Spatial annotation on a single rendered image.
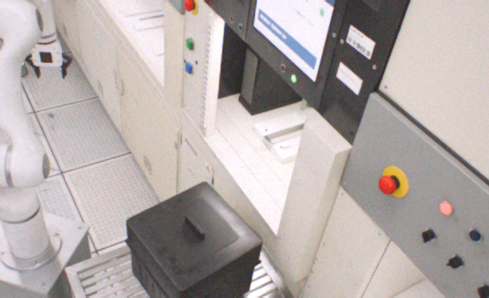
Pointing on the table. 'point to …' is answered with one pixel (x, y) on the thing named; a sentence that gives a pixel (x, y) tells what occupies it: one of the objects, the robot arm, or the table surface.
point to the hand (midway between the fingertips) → (51, 74)
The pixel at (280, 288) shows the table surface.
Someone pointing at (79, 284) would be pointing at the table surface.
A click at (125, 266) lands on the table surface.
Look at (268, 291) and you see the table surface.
